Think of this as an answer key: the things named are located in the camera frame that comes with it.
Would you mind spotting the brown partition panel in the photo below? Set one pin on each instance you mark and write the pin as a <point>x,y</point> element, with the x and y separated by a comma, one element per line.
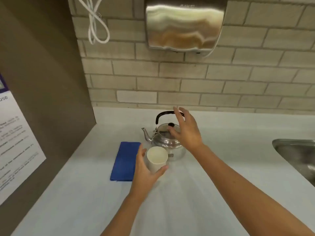
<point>46,95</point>

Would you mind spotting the stainless steel kettle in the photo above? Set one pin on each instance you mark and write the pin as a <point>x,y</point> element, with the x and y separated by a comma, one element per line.
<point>166,138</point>

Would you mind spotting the person's left hand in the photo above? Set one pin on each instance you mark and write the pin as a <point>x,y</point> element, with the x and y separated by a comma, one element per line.
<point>142,175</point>

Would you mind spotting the stainless steel hand dryer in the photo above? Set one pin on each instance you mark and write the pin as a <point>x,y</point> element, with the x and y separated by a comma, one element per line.
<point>185,24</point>

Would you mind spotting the person's right forearm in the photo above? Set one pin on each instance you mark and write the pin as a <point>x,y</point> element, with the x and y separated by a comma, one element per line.
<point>242,191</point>

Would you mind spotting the stainless steel sink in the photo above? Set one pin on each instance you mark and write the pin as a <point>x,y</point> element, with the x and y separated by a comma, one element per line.
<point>296,157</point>

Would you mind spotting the blue folded cloth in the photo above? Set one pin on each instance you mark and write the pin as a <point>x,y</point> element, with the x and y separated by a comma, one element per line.
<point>125,161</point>

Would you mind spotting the person's left forearm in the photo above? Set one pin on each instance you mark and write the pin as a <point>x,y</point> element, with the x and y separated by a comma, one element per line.
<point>123,215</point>

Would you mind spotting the white notice poster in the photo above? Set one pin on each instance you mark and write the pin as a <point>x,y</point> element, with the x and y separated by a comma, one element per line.
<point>15,142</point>

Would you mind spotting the person's left thumb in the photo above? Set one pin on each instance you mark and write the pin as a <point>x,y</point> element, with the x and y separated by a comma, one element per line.
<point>160,171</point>

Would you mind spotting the white paper cup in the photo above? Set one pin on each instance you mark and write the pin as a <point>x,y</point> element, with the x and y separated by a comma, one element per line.
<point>157,159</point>

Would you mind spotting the person's right thumb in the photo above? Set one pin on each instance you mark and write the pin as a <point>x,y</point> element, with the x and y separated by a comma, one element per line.
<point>173,131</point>

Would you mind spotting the person's right hand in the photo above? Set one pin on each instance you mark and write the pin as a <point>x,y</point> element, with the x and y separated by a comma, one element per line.
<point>189,133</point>

